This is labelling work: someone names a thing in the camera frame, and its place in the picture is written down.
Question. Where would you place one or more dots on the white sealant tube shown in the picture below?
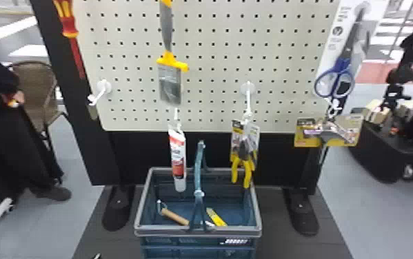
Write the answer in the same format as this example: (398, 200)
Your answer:
(178, 155)

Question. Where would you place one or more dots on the yellow pliers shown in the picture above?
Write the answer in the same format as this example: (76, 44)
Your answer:
(244, 152)

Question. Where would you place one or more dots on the white pegboard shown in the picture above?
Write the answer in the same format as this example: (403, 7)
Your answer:
(264, 54)

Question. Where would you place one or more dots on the yellow paint brush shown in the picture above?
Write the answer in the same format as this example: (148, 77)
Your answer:
(170, 60)

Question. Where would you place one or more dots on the red screwdriver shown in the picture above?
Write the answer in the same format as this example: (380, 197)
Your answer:
(70, 25)

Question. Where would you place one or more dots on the blue basket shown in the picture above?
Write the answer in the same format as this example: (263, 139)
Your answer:
(195, 233)

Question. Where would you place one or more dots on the tool on yellow card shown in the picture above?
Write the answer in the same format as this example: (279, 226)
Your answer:
(333, 132)

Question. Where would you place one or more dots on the brown chair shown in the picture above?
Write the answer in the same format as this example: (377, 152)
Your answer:
(36, 90)

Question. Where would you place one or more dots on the yellow utility knife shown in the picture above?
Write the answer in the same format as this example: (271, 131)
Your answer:
(216, 217)

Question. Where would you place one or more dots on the blue scissors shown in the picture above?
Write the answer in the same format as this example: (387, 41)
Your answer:
(340, 68)

